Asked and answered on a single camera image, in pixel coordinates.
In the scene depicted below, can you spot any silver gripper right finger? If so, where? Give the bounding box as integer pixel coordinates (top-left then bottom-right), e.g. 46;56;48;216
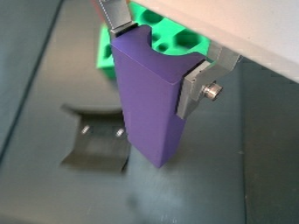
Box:
176;41;240;119

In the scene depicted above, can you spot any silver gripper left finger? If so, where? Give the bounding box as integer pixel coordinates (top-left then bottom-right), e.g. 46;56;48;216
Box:
97;0;137;38

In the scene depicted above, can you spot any purple arch block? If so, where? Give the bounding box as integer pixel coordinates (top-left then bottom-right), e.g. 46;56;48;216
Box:
110;25;204;167

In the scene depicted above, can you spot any black L-shaped fixture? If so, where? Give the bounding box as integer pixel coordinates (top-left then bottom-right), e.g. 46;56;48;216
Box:
61;104;130;173

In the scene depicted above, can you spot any green shape-sorter base block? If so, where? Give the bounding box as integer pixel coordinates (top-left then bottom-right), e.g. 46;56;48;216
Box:
96;2;211;79

